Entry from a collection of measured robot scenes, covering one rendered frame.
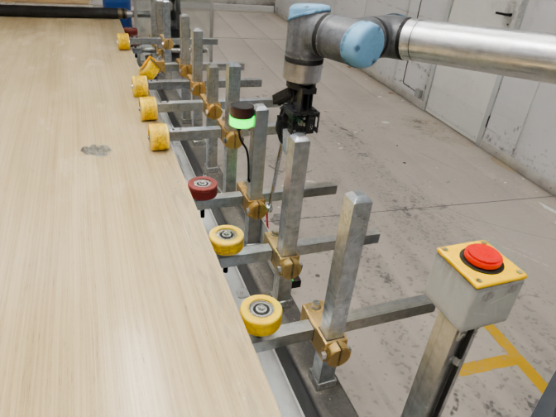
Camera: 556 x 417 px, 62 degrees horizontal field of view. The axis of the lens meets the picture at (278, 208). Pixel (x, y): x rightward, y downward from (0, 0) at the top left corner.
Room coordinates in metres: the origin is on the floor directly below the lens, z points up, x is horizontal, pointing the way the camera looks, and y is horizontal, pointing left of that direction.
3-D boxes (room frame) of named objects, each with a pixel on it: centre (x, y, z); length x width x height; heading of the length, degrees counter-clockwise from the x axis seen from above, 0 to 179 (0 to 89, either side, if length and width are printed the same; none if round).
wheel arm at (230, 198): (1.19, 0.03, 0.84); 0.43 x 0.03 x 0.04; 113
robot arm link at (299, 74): (1.10, -0.03, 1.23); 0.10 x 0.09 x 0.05; 113
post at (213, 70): (1.58, 0.27, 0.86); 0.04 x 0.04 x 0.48; 23
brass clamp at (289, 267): (0.91, -0.02, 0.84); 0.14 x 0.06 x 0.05; 23
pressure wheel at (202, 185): (1.11, 0.21, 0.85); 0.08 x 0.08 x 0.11
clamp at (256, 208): (1.14, 0.08, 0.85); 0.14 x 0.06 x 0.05; 23
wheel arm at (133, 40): (2.55, 0.65, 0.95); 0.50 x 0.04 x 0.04; 113
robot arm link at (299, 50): (1.10, -0.03, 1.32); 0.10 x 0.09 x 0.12; 49
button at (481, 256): (0.43, -0.23, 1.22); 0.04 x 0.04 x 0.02
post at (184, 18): (2.04, 0.46, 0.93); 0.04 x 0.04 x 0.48; 23
